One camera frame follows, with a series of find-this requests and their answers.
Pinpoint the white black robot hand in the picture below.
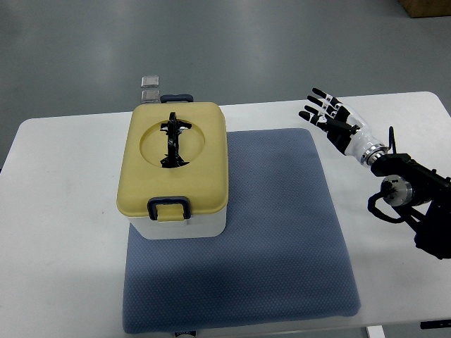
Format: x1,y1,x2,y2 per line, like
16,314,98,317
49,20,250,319
299,88,388,167

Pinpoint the yellow box lid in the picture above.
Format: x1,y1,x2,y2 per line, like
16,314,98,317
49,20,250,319
116,102,228,221

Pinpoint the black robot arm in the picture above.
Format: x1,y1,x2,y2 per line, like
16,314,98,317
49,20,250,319
367,127,450,260

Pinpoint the brown cardboard box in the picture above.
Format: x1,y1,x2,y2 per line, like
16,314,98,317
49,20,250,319
398,0,450,18

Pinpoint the white storage box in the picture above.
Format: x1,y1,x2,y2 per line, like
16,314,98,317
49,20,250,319
128,206,227,239

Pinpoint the blue padded mat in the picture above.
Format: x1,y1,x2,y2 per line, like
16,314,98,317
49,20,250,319
123,128,360,334

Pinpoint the white table leg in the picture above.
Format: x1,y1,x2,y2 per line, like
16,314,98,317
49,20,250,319
366,325,385,338

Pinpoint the black table control panel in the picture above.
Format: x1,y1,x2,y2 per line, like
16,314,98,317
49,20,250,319
420,319,451,330

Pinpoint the label under table edge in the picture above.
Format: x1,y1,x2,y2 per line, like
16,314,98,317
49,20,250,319
174,330,197,337

